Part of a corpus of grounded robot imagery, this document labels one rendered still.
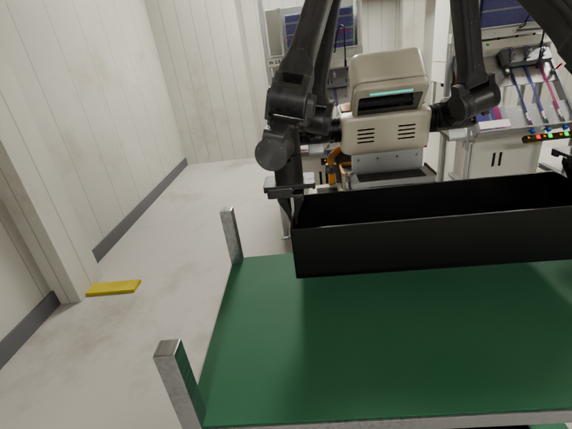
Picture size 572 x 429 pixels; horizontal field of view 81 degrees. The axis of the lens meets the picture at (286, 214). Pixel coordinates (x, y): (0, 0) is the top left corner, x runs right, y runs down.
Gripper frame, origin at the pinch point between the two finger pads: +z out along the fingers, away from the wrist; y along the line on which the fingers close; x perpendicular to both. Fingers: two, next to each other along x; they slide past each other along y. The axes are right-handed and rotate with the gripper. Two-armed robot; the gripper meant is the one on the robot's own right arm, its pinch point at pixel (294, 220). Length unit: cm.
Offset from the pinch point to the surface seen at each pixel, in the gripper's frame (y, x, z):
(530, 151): 185, 218, 66
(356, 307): 11.2, -11.5, 14.9
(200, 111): -152, 435, 33
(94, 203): -186, 194, 67
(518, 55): 166, 225, -9
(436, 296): 27.2, -9.7, 14.8
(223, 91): -113, 436, 9
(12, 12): -187, 189, -77
